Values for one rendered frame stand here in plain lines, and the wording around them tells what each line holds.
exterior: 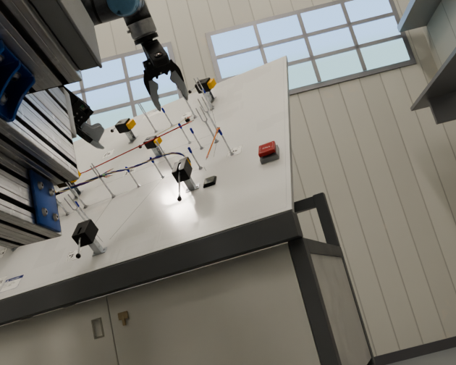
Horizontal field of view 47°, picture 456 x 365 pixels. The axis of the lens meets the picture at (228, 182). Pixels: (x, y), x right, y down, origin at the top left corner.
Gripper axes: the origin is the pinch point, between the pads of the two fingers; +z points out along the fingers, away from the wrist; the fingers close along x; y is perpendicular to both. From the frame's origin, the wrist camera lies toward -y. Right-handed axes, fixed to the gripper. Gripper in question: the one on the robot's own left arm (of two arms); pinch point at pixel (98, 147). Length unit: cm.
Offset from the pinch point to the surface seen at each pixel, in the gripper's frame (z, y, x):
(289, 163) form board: 36, 33, -26
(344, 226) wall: 273, 62, 200
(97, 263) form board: 18.6, -24.9, -12.2
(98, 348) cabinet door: 31, -42, -23
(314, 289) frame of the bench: 47, 12, -54
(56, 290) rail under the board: 15.7, -38.6, -9.8
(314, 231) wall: 259, 40, 209
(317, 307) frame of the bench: 49, 9, -56
